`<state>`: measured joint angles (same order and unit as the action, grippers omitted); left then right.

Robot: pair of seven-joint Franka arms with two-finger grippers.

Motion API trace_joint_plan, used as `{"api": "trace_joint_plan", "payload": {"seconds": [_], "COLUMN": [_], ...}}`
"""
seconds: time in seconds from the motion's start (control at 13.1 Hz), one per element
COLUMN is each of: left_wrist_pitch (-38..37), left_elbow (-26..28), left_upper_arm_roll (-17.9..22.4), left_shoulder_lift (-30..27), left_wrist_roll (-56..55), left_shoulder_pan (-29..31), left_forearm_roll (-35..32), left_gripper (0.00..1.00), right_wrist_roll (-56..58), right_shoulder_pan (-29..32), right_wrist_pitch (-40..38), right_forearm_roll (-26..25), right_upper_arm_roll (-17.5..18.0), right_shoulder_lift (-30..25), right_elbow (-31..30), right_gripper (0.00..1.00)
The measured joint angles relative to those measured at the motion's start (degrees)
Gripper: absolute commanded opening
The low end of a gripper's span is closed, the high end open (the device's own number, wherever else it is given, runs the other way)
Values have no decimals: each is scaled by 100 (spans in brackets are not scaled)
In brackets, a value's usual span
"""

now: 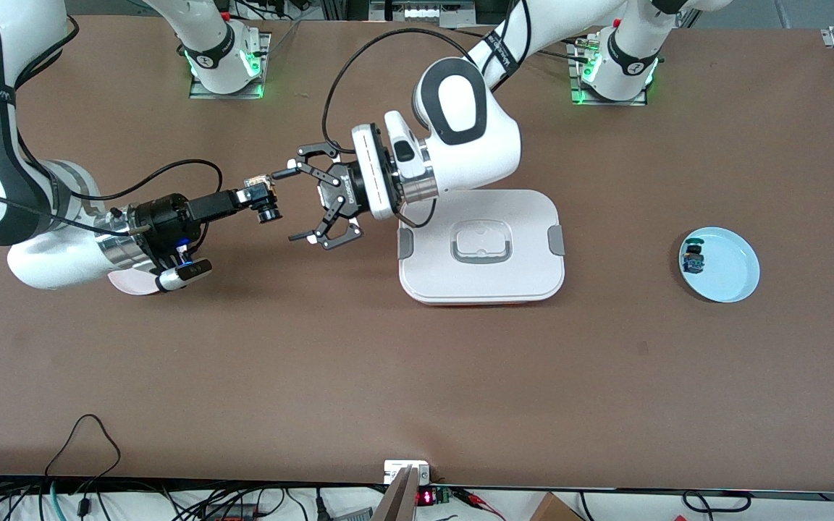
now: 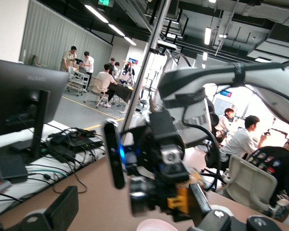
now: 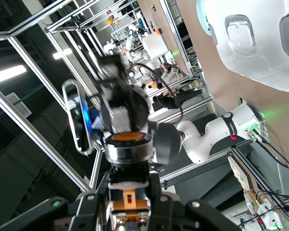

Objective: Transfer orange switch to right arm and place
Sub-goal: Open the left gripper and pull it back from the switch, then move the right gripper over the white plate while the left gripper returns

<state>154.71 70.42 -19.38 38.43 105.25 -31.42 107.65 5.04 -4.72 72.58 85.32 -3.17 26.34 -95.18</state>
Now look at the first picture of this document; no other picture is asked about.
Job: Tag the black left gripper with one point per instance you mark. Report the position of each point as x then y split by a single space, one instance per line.
350 189

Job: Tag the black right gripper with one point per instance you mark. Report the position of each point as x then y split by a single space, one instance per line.
161 222

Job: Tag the orange push button switch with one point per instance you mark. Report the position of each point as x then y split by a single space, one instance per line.
265 202

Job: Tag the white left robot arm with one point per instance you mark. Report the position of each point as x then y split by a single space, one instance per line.
468 137

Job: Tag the pink round plate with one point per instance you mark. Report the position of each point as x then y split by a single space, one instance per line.
135 286

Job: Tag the white lunch box grey clips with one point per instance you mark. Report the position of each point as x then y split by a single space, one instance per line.
482 278

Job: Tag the silver equipment box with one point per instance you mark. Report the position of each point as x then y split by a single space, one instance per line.
424 13

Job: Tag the red LED display module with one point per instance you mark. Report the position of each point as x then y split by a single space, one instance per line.
426 498

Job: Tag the brown cardboard box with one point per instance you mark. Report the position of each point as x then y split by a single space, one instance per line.
554 509

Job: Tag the light blue round plate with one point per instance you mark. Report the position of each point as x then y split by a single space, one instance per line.
728 268

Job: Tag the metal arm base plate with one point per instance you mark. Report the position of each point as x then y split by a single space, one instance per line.
261 69
575 72

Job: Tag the silver camera mount bracket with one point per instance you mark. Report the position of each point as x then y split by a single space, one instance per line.
406 470

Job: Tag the green push button switch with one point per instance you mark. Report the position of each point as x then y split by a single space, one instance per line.
693 256

